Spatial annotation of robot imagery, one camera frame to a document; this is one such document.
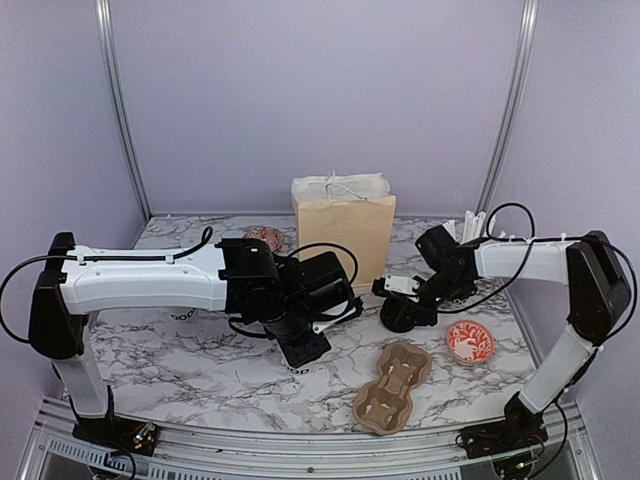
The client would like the red patterned bowl left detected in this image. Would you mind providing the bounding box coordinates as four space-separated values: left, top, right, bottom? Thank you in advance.
244 226 284 253

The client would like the right arm base board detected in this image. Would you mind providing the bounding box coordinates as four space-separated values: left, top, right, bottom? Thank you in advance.
455 419 549 459

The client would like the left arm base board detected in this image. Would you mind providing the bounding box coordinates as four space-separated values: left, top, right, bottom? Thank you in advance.
72 417 160 456

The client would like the brown cardboard cup carrier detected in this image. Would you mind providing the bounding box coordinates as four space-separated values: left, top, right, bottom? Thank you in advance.
352 341 432 436

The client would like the white paper coffee cup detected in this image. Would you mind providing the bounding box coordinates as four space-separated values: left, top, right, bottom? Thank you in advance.
285 362 317 376

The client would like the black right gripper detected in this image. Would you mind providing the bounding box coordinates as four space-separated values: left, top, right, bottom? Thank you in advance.
394 269 469 328

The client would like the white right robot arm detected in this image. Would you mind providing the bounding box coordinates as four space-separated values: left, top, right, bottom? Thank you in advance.
372 226 639 448

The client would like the red floral bowl right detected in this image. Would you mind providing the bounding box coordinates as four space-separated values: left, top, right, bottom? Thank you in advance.
446 320 495 365

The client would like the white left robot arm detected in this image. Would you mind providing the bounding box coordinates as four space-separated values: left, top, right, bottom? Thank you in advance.
28 228 362 445

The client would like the brown paper takeout bag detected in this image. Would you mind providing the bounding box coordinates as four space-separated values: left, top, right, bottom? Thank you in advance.
291 173 396 288

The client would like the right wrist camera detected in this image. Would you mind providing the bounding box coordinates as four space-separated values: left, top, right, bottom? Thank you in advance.
371 275 420 297

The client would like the stack of black lids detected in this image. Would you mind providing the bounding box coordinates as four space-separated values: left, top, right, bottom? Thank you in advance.
380 298 424 333

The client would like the stack of white cups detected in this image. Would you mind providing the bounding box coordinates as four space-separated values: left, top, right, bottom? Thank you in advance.
166 307 198 323

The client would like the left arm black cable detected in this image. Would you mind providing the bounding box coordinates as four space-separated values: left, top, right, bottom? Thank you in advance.
0 227 214 346

